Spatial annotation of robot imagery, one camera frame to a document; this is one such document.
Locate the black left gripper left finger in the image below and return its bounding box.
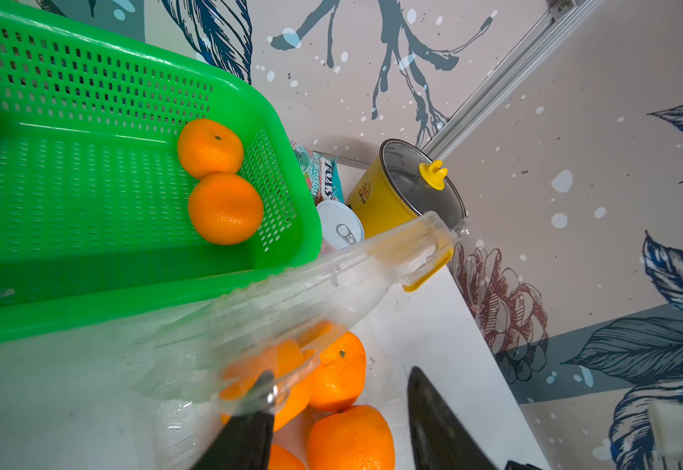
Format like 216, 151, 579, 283
193, 370, 276, 469

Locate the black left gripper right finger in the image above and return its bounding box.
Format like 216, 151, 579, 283
407, 366, 495, 470

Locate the orange clamshell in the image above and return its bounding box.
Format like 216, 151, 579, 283
306, 405, 396, 469
267, 445, 306, 470
218, 340, 312, 432

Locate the orange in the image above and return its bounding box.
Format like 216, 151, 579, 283
308, 332, 367, 412
188, 172, 264, 246
177, 119, 245, 180

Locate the clear plastic clamshell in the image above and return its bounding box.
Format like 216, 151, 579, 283
132, 210, 459, 470

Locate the yellow pot with lid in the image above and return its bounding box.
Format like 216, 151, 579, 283
349, 138, 469, 292

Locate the green snack packet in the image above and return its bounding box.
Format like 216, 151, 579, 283
291, 141, 345, 205

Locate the green plastic basket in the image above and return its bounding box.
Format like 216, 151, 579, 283
0, 1, 321, 343

